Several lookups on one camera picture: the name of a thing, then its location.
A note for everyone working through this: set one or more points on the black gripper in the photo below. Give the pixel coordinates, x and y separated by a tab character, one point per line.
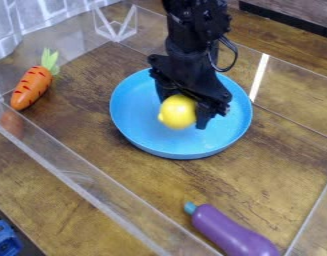
188	73

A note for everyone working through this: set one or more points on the yellow toy lemon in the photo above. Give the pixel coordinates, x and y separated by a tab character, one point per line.
177	113

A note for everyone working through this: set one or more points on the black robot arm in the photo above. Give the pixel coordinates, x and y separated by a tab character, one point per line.
197	22

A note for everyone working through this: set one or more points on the blue round tray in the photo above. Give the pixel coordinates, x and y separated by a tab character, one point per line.
134	108

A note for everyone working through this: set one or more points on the orange toy carrot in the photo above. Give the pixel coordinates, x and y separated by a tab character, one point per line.
36	81

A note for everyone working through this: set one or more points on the purple toy eggplant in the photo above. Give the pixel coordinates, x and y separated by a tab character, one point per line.
237	240

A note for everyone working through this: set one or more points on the blue object at corner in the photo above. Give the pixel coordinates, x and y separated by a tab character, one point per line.
12	244

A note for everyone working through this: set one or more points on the clear acrylic enclosure wall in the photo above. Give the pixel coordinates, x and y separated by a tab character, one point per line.
90	196

